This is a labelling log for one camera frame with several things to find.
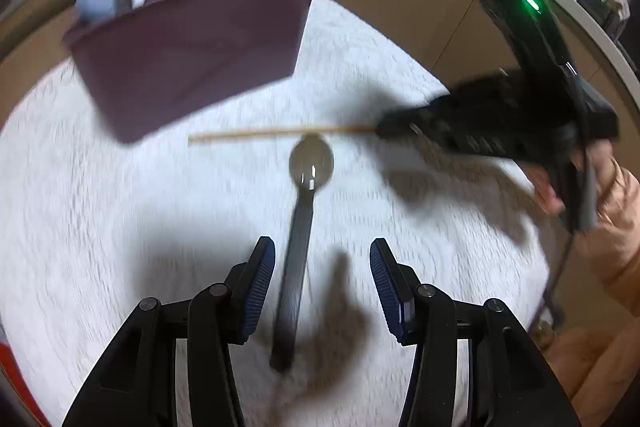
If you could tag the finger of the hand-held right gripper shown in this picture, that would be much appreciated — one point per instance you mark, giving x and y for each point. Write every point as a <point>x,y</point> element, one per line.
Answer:
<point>425,129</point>
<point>480,94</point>

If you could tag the person's right forearm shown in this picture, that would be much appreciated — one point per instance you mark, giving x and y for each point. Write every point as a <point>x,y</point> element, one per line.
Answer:
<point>620,232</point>

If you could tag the light blue plastic spoon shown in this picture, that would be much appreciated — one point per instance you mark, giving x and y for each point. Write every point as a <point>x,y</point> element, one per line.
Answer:
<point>95,2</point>

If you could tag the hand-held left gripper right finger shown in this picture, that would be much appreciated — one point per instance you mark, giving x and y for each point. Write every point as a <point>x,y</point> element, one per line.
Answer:
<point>387,292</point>

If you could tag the person's right hand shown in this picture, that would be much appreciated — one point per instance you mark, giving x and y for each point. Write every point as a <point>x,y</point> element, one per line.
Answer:
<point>546,192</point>

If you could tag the white towel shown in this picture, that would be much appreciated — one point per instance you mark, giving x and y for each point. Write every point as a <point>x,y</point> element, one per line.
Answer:
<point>125,207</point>

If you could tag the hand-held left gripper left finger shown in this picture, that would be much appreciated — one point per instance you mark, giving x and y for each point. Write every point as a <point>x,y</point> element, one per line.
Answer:
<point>257,287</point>

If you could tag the purple plastic utensil holder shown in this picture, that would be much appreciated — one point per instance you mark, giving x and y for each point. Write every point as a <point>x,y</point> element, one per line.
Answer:
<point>200,47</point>

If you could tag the beige kitchen cabinet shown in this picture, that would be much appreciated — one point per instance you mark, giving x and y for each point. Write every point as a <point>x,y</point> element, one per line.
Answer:
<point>400,7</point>

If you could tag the red object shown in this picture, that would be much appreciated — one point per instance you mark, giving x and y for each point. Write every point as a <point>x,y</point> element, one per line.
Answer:
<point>15,382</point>

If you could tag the wooden chopstick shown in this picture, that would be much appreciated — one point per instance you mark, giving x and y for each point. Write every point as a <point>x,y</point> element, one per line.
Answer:
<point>280,133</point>

